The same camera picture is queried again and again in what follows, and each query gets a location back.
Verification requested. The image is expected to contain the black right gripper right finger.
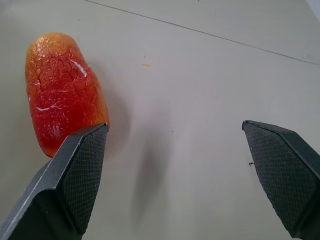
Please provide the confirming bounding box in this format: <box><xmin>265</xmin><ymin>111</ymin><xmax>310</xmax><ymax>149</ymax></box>
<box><xmin>241</xmin><ymin>119</ymin><xmax>320</xmax><ymax>240</ymax></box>

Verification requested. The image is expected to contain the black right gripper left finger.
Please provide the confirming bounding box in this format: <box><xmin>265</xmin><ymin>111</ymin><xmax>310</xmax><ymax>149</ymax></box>
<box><xmin>0</xmin><ymin>122</ymin><xmax>110</xmax><ymax>240</ymax></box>

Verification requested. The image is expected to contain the red orange toy mango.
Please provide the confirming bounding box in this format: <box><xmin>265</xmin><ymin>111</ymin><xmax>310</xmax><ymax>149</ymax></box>
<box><xmin>24</xmin><ymin>32</ymin><xmax>110</xmax><ymax>159</ymax></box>

